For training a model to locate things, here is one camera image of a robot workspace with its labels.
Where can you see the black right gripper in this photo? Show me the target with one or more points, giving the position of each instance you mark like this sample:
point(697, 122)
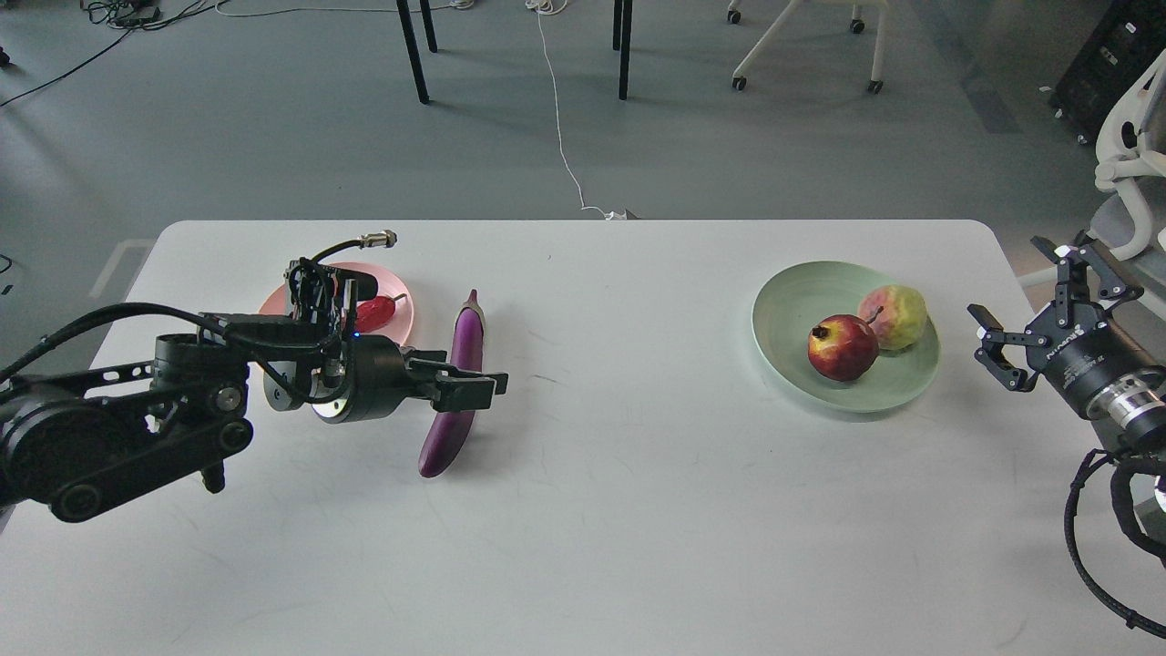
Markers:
point(1074, 342)

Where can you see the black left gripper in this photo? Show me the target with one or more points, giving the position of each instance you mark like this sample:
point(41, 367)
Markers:
point(380, 379)

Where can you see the purple eggplant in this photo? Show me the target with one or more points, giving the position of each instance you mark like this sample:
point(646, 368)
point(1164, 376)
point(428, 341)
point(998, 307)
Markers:
point(449, 431)

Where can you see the red chili pepper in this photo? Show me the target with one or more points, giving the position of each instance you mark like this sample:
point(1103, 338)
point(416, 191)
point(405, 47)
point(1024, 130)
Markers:
point(377, 312)

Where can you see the green pink guava fruit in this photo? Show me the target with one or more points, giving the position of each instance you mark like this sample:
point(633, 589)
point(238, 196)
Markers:
point(897, 315)

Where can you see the red pomegranate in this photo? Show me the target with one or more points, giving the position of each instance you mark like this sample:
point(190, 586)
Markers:
point(843, 347)

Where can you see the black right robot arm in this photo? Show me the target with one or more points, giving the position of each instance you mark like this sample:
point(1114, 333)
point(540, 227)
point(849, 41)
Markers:
point(1136, 450)

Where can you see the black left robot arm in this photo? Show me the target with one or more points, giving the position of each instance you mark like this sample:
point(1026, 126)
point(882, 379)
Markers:
point(86, 442)

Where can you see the white office chair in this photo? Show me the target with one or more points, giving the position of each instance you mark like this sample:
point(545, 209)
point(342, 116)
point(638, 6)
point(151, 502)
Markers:
point(1129, 155)

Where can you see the black cabinet on wheels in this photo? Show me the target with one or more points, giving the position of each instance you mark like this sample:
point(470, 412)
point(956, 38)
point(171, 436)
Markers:
point(1121, 47)

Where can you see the black table legs left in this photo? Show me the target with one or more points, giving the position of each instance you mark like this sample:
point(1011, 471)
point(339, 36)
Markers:
point(412, 45)

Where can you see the black table legs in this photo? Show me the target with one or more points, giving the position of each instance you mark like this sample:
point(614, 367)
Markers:
point(621, 31)
point(412, 45)

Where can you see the white rolling chair base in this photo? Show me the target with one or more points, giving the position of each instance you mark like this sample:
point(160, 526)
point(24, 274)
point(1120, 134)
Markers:
point(777, 37)

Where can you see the black table legs right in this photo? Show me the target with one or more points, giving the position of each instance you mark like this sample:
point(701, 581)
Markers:
point(621, 31)

